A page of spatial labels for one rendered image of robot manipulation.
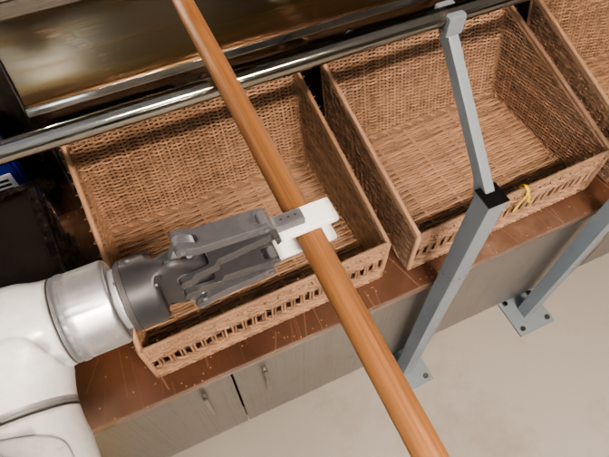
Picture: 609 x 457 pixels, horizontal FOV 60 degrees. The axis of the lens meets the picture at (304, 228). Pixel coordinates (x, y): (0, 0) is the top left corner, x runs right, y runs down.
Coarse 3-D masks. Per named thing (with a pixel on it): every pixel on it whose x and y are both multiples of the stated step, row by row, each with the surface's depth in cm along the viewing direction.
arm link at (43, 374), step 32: (0, 288) 50; (32, 288) 50; (0, 320) 47; (32, 320) 48; (0, 352) 46; (32, 352) 47; (64, 352) 49; (0, 384) 45; (32, 384) 46; (64, 384) 49; (0, 416) 44
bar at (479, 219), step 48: (480, 0) 83; (336, 48) 77; (192, 96) 72; (0, 144) 67; (48, 144) 68; (480, 144) 88; (480, 192) 90; (480, 240) 99; (576, 240) 142; (432, 288) 122
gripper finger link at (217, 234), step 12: (240, 216) 52; (252, 216) 53; (264, 216) 53; (192, 228) 51; (204, 228) 51; (216, 228) 51; (228, 228) 52; (240, 228) 52; (252, 228) 52; (264, 228) 52; (204, 240) 51; (216, 240) 51; (228, 240) 51; (240, 240) 52; (180, 252) 49; (192, 252) 50; (204, 252) 51
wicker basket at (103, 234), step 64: (128, 128) 114; (192, 128) 121; (320, 128) 121; (128, 192) 124; (192, 192) 132; (256, 192) 135; (320, 192) 135; (128, 256) 125; (384, 256) 114; (192, 320) 116; (256, 320) 110
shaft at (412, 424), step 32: (192, 0) 78; (192, 32) 74; (224, 64) 70; (224, 96) 68; (256, 128) 64; (256, 160) 63; (288, 192) 59; (320, 256) 55; (352, 288) 53; (352, 320) 51; (384, 352) 49; (384, 384) 48; (416, 416) 46; (416, 448) 45
